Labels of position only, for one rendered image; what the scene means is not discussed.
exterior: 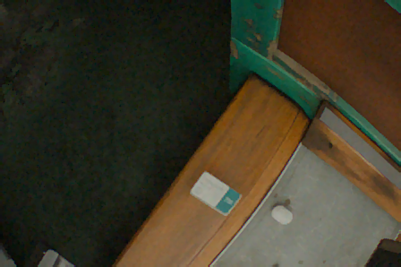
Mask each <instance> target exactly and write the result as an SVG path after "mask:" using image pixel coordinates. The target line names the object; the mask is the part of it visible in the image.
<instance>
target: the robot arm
mask: <svg viewBox="0 0 401 267"><path fill-rule="evenodd" d="M0 267H17V266H16V265H15V263H14V261H13V259H12V258H11V257H10V255H9V254H8V253H7V251H6V249H5V248H4V245H3V244H2V242H1V240H0ZM23 267H79V266H78V265H77V264H75V263H73V262H72V261H70V259H68V258H67V257H66V256H65V255H63V254H61V253H60V252H58V251H57V250H56V249H55V248H54V247H52V246H51V245H49V244H48V243H47V242H45V241H39V243H38V245H37V246H36V248H35V251H34V252H33V254H32V255H31V257H30V259H29V260H28V259H27V260H26V262H25V264H24V266H23Z"/></svg>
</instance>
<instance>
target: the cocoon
mask: <svg viewBox="0 0 401 267"><path fill-rule="evenodd" d="M271 215H272V216H273V218H274V219H275V220H277V221H279V222H280V223H281V224H285V225H286V224H287V223H289V222H290V221H291V220H292V218H293V215H292V212H290V211H289V210H287V209H286V208H285V207H283V206H282V205H278V206H277V207H276V208H275V209H273V211H272V212H271Z"/></svg>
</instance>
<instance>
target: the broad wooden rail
mask: <svg viewBox="0 0 401 267"><path fill-rule="evenodd" d="M309 126H310V118H309V117H307V115H306V114H305V112H304V111H303V109H302V108H301V107H300V106H299V105H298V104H296V103H295V102H294V101H293V100H291V99H290V98H288V97H287V96H286V95H285V94H283V93H281V91H280V90H278V89H276V88H275V87H273V86H272V85H271V84H269V83H268V82H266V81H264V80H262V78H261V77H259V75H257V74H255V73H253V74H251V75H250V76H249V77H248V78H247V79H246V80H245V82H244V83H243V85H242V86H241V88H240V89H239V91H238V92H237V94H236V95H234V97H233V98H232V100H231V101H230V103H229V105H228V106H227V107H226V109H225V111H224V112H223V113H222V115H221V116H220V118H219V120H217V122H216V123H215V124H214V125H213V126H212V129H211V130H210V132H209V133H208V135H207V136H205V137H204V140H203V141H202V143H201V144H200V146H199V147H198V149H197V150H196V151H195V152H194V153H193V155H192V156H191V157H190V159H189V160H188V163H187V164H186V165H185V167H184V168H182V170H181V171H180V173H179V174H178V175H177V177H176V178H175V180H174V181H173V183H172V184H171V185H170V186H169V187H168V189H167V190H166V192H165V193H164V195H163V196H162V198H161V199H160V201H159V202H158V204H157V205H156V207H154V208H153V210H152V212H151V213H150V214H149V216H148V217H147V218H146V220H145V221H144V222H143V223H142V225H141V227H140V228H139V230H137V231H136V233H135V235H134V236H133V238H132V239H131V240H130V242H129V243H128V245H126V247H125V248H124V250H123V251H122V252H121V253H120V255H118V256H119V257H117V258H116V260H115V262H114V263H113V264H112V266H111V267H210V265H211V264H212V263H213V262H215V260H216V259H217V258H218V257H219V256H220V254H222V252H223V251H224V250H225V249H226V247H227V246H228V245H229V244H230V243H231V242H232V240H233V239H234V238H235V236H236V235H237V234H238V233H239V231H240V230H241V228H243V226H244V225H245V224H246V223H247V221H248V220H249V219H250V218H251V216H252V214H253V213H254V212H255V211H256V210H257V208H258V207H259V206H260V204H261V203H262V202H263V201H264V200H265V198H266V197H267V195H268V194H269V192H270V190H271V189H272V187H273V186H274V184H275V183H276V182H277V181H278V179H279V178H280V176H281V174H282V172H283V171H284V169H285V168H286V166H287V164H288V163H289V161H290V159H291V158H292V156H293V155H294V153H295V151H296V150H297V148H298V146H299V144H300V143H301V141H302V140H303V137H304V135H305V134H306V132H307V129H308V128H309ZM204 171H206V172H208V173H210V174H211V175H212V176H214V177H215V178H217V179H218V180H220V181H221V182H224V183H225V184H226V185H228V186H230V187H231V188H233V189H234V190H236V192H238V193H239V194H241V195H242V197H241V199H239V201H237V203H236V204H235V206H234V208H233V209H232V210H231V211H230V212H229V214H228V215H227V216H225V215H224V214H222V213H221V212H219V211H216V210H215V209H212V208H211V207H209V206H208V205H207V204H206V203H204V202H201V201H200V200H198V199H197V198H195V197H194V196H193V195H190V191H191V190H192V188H193V187H194V186H195V185H196V183H197V182H198V181H199V179H200V177H201V175H202V174H203V172H204Z"/></svg>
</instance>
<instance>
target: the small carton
mask: <svg viewBox="0 0 401 267"><path fill-rule="evenodd" d="M190 195H193V196H194V197H195V198H197V199H198V200H200V201H201V202H204V203H206V204H207V205H208V206H209V207H211V208H212V209H215V210H216V211H219V212H221V213H222V214H224V215H225V216H227V215H228V214H229V212H230V211H231V210H232V209H233V208H234V206H235V204H236V203H237V201H239V199H241V197H242V195H241V194H239V193H238V192H236V190H234V189H233V188H231V187H230V186H228V185H226V184H225V183H224V182H221V181H220V180H218V179H217V178H215V177H214V176H212V175H211V174H210V173H208V172H206V171H204V172H203V174H202V175H201V176H200V179H199V181H198V182H197V183H196V185H195V186H194V187H193V188H192V190H191V191H190Z"/></svg>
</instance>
